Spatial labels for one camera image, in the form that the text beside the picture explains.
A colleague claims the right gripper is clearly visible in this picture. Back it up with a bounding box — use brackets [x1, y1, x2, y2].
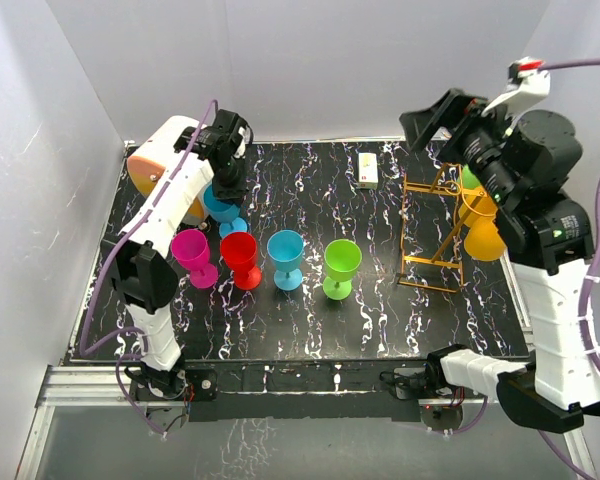
[400, 90, 524, 210]

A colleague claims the dark blue wine glass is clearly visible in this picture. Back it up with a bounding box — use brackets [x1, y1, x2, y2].
[203, 185, 248, 239]

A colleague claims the red wine glass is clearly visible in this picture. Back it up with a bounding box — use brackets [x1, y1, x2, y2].
[220, 232, 262, 291]

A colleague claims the pale green wine glass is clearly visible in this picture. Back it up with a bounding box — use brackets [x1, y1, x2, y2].
[460, 165, 481, 190]

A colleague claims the magenta wine glass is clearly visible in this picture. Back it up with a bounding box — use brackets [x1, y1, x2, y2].
[170, 229, 219, 289]

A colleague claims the light blue wine glass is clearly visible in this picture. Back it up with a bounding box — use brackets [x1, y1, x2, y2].
[267, 230, 304, 291]

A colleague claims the yellow wine glass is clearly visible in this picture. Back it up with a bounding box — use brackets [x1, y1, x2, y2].
[458, 186, 497, 227]
[464, 217, 506, 262]

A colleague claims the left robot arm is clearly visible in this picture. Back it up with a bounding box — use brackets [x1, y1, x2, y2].
[102, 109, 253, 399]

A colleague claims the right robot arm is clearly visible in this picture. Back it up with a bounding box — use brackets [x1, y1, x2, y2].
[399, 89, 600, 433]

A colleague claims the small white box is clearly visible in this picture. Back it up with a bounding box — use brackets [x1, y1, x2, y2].
[357, 152, 379, 189]

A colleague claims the white cylindrical drum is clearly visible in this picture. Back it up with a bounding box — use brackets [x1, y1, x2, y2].
[126, 115, 213, 226]

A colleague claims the black front base bar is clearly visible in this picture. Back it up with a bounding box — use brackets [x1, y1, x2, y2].
[187, 359, 424, 422]

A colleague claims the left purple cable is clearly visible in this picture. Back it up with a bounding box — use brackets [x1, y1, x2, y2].
[78, 98, 220, 436]

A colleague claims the purple cable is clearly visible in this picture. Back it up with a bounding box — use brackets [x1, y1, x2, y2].
[449, 58, 600, 480]
[78, 98, 220, 436]

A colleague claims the gold wire glass rack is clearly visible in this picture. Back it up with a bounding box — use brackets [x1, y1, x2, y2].
[397, 127, 486, 295]

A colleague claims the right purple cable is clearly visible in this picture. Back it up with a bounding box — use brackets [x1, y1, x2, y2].
[449, 58, 600, 480]

